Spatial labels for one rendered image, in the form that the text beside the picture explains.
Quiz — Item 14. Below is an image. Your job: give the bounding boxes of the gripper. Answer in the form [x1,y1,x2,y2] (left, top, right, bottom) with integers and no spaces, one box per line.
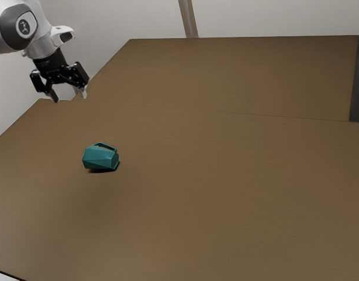
[29,48,90,104]

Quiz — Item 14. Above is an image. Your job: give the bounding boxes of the teal faceted mug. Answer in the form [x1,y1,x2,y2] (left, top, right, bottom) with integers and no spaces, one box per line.
[81,142,120,171]

